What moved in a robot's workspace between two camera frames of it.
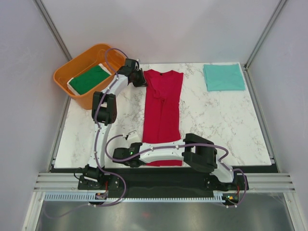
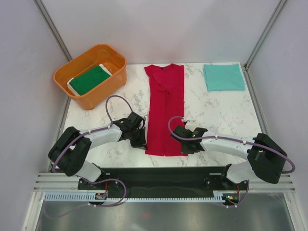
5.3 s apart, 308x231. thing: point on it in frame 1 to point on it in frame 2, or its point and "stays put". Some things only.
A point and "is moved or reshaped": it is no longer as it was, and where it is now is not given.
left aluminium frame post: x=47 y=19 stays put
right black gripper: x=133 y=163 to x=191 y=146
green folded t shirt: x=87 y=80 stays put
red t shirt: x=163 y=100 is moved or reshaped
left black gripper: x=142 y=83 to x=142 y=143
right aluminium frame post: x=275 y=14 stays put
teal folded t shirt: x=227 y=77 stays put
